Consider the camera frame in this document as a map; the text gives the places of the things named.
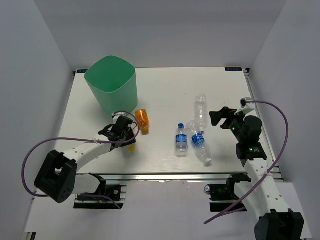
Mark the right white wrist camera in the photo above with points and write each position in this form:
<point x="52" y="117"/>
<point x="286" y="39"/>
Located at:
<point x="247" y="106"/>

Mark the orange plastic bottle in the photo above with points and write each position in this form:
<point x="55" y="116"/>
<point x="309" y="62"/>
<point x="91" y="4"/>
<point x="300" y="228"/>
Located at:
<point x="143" y="120"/>

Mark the crushed blue label bottle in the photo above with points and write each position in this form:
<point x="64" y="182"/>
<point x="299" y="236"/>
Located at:
<point x="201" y="148"/>

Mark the blue cap water bottle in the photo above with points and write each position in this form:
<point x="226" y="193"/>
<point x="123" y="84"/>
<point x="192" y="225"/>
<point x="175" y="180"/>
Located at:
<point x="181" y="144"/>

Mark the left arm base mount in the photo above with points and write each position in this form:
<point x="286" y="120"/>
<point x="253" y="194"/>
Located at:
<point x="93" y="192"/>

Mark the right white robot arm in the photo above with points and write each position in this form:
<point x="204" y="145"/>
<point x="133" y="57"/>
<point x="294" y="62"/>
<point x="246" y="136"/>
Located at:
<point x="257" y="189"/>

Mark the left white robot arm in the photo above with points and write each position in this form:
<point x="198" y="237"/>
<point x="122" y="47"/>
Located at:
<point x="58" y="176"/>

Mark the clear unlabelled plastic bottle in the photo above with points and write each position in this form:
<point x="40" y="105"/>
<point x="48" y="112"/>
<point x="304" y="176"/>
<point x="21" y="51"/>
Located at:
<point x="201" y="111"/>

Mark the green plastic bin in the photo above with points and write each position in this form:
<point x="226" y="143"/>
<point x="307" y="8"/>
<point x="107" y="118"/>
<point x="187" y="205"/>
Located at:
<point x="113" y="82"/>

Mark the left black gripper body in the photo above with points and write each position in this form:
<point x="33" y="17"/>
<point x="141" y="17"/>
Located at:
<point x="128" y="136"/>

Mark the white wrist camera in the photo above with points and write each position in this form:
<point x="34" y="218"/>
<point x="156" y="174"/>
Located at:
<point x="247" y="106"/>
<point x="116" y="115"/>

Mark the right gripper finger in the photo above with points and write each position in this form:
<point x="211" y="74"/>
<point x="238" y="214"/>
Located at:
<point x="215" y="117"/>
<point x="227" y="112"/>

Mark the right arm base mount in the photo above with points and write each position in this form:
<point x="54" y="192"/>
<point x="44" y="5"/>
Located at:
<point x="222" y="196"/>

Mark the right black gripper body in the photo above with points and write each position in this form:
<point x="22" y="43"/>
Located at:
<point x="235" y="124"/>

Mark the clear bottle yellow cap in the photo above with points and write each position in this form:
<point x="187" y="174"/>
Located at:
<point x="132" y="147"/>

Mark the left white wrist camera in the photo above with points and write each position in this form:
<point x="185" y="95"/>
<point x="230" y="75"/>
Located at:
<point x="116" y="115"/>

